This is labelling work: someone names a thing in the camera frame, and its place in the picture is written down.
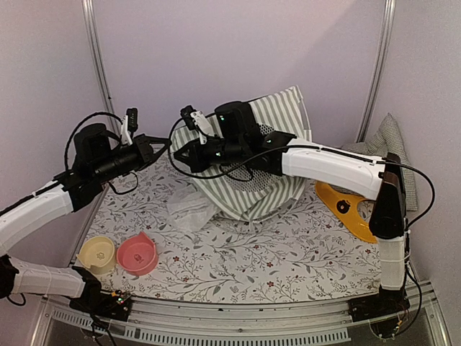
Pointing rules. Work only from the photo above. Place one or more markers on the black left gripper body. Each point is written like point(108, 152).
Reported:
point(110, 168)

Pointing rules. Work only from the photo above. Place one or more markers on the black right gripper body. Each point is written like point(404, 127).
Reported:
point(232, 151)

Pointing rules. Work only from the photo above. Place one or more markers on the green striped pet tent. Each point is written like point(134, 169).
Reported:
point(237, 192)

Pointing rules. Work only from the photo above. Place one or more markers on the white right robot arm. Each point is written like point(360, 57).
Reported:
point(376, 179)

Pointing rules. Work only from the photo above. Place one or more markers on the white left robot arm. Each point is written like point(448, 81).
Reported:
point(24, 266)

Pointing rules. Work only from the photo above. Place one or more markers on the cream pet bowl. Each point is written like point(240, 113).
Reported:
point(97, 255)

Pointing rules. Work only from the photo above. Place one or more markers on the pink pet bowl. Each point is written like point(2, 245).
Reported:
point(138, 255)

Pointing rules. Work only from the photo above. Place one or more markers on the yellow double pet bowl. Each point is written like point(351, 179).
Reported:
point(345, 208)

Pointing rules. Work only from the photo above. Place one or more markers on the floral table mat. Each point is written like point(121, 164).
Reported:
point(303, 253)

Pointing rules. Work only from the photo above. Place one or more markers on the green checked cushion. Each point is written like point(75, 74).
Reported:
point(388, 140)

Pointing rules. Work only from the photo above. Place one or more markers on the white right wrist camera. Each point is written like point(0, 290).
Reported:
point(196, 120)

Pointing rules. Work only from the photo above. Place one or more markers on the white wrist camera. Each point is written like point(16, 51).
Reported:
point(130, 124)
point(196, 120)

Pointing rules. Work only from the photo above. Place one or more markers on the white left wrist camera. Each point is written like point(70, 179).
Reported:
point(130, 124)

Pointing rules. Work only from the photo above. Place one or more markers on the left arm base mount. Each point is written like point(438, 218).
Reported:
point(94, 301)

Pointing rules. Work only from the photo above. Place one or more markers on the aluminium frame post left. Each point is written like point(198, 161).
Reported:
point(96, 54)

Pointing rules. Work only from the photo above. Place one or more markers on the aluminium frame post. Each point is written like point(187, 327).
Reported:
point(379, 67)
point(96, 54)

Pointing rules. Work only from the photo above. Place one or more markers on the front aluminium rail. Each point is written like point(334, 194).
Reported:
point(157, 322)

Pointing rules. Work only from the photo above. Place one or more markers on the aluminium frame post right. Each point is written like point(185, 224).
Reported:
point(379, 67)

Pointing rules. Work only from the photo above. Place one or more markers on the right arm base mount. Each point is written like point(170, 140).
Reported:
point(377, 305)

